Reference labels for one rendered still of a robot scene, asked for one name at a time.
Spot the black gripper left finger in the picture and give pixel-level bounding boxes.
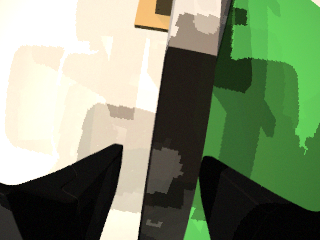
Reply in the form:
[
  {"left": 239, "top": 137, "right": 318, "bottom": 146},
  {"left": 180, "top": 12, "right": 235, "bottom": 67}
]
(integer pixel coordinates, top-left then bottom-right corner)
[{"left": 0, "top": 144, "right": 123, "bottom": 240}]

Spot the green flat mat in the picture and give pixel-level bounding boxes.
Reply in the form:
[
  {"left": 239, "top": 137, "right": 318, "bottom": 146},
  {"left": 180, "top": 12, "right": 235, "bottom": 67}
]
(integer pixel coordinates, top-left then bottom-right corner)
[{"left": 201, "top": 0, "right": 320, "bottom": 212}]

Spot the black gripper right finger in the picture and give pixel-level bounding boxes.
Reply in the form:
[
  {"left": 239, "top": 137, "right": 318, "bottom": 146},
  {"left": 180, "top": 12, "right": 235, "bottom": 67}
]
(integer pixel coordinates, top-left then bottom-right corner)
[{"left": 199, "top": 155, "right": 320, "bottom": 240}]

